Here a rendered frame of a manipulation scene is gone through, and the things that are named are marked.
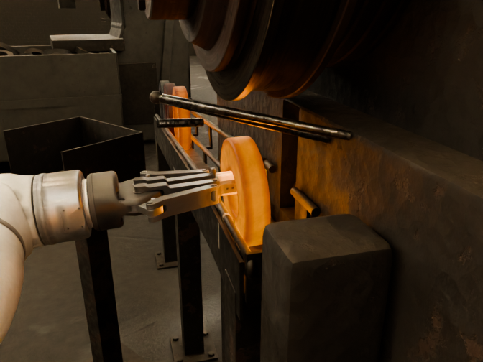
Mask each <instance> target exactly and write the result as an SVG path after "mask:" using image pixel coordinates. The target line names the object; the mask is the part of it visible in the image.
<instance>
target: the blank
mask: <svg viewBox="0 0 483 362"><path fill-rule="evenodd" d="M227 171H232V173H233V176H234V180H235V183H236V190H237V194H233V195H224V196H223V197H224V205H225V207H226V209H227V211H228V212H229V214H230V216H231V218H232V220H233V221H234V223H235V225H236V227H237V228H238V230H239V232H240V234H241V235H242V237H243V239H244V240H245V242H246V244H247V245H248V247H250V246H257V245H262V236H263V232H264V229H265V226H266V225H268V224H270V219H271V210H270V192H269V186H268V181H267V175H266V172H265V166H264V163H263V161H262V156H261V154H260V152H259V150H258V147H257V145H256V144H255V142H254V140H253V139H252V138H251V137H249V136H238V137H232V138H227V139H225V140H224V142H223V145H222V148H221V172H227Z"/></svg>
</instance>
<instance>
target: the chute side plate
mask: <svg viewBox="0 0 483 362"><path fill-rule="evenodd" d="M154 126H155V133H156V135H157V143H158V145H159V147H160V149H161V151H162V153H163V155H164V157H165V159H166V161H167V163H168V165H169V167H170V169H171V171H172V165H173V167H174V169H175V170H190V168H189V166H188V165H187V164H186V162H185V160H184V159H183V158H182V156H181V155H180V153H179V151H178V150H177V149H176V148H175V145H174V144H173V143H172V141H171V140H170V138H169V136H168V135H167V134H166V133H165V131H164V129H163V128H157V119H156V118H155V116H154ZM191 212H192V214H193V216H194V218H195V220H196V222H197V224H198V226H199V228H200V230H201V232H202V234H203V236H204V238H205V240H206V242H207V244H208V246H209V248H210V250H211V253H212V255H213V258H214V260H215V262H216V265H217V267H218V270H219V272H220V274H221V277H222V279H223V281H224V284H225V274H224V272H225V270H226V271H227V273H228V275H229V278H230V280H231V283H232V284H233V286H234V289H235V291H236V313H237V316H238V318H239V320H240V321H241V320H244V261H243V259H242V257H241V256H240V254H239V252H238V251H237V249H236V247H235V244H234V242H233V241H232V239H231V237H230V235H229V232H228V231H227V229H226V227H225V225H224V223H223V221H222V219H221V217H220V215H219V214H218V212H217V211H216V209H215V207H214V205H210V206H207V207H204V208H199V209H196V210H192V211H191ZM218 223H219V240H218Z"/></svg>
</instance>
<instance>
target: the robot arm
mask: <svg viewBox="0 0 483 362"><path fill-rule="evenodd" d="M210 169H211V172H208V170H207V169H200V170H174V171H161V172H154V171H141V172H140V175H141V177H135V178H134V179H131V180H127V181H124V182H119V181H118V177H117V174H116V173H115V171H107V172H97V173H91V174H89V175H88V176H87V179H84V176H83V173H82V172H81V171H80V170H71V171H64V172H53V173H47V174H46V173H42V174H39V175H16V174H10V173H8V174H0V344H1V342H2V341H3V339H4V337H5V336H6V334H7V332H8V330H9V328H10V325H11V323H12V320H13V318H14V314H15V312H16V310H17V305H18V303H19V298H20V295H21V291H22V285H23V279H24V261H25V260H26V259H27V257H28V256H29V255H30V254H31V253H32V251H33V249H35V248H37V247H40V246H46V245H54V244H57V243H62V242H68V241H76V240H81V239H85V238H89V237H90V236H91V228H92V227H94V229H95V230H97V231H104V230H109V229H113V228H121V227H122V226H123V225H124V216H125V215H127V216H138V215H147V218H148V222H149V223H155V222H158V221H160V220H162V219H163V218H166V217H169V216H172V215H177V214H180V213H185V212H188V211H191V210H196V209H199V208H204V207H207V206H210V205H215V204H218V203H220V202H221V196H224V195H233V194H237V190H236V183H235V180H234V176H233V173H232V171H227V172H217V173H216V169H215V167H210Z"/></svg>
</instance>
